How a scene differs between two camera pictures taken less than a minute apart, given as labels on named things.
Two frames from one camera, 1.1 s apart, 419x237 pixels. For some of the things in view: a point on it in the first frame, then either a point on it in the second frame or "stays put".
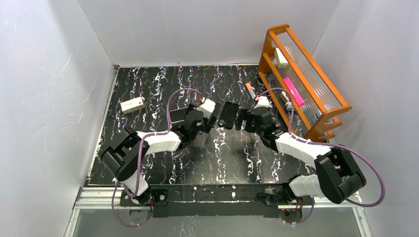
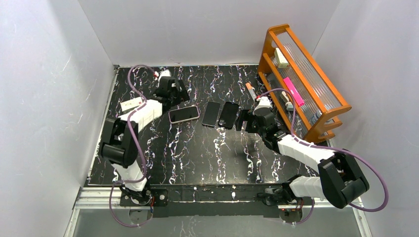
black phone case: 229,115 stays put
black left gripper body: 205,121 → 178,90
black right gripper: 246,119 stays put
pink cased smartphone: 177,115 stays put
